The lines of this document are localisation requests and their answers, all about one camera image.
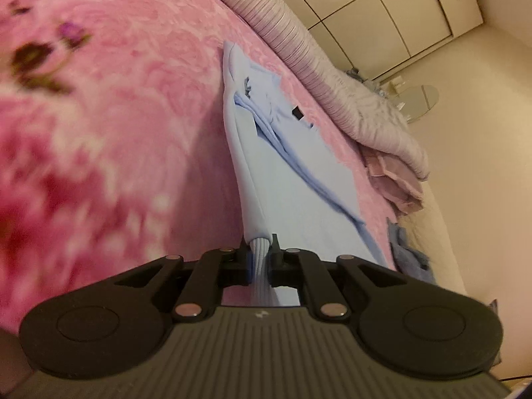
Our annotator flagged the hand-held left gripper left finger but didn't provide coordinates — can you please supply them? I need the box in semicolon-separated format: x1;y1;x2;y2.
115;237;252;323

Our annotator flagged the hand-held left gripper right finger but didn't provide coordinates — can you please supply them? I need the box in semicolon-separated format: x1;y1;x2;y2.
269;233;400;323

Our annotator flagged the light blue garment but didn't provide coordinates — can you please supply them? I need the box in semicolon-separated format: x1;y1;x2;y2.
220;40;396;307

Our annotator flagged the dark blue cloth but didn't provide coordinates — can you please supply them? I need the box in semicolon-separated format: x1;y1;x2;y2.
386;218;438;286

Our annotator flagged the pink folded cloth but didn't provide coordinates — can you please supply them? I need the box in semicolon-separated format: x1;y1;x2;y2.
363;150;425;217

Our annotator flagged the beige mattress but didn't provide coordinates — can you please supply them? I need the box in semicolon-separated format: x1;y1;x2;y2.
386;181;467;297

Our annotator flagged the lilac ribbed quilt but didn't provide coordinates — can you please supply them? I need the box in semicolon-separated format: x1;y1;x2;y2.
185;0;431;182

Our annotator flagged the pink floral blanket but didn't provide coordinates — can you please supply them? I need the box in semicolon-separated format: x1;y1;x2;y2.
0;0;396;334

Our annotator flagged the cream wardrobe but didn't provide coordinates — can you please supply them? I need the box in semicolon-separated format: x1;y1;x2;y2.
253;0;488;82

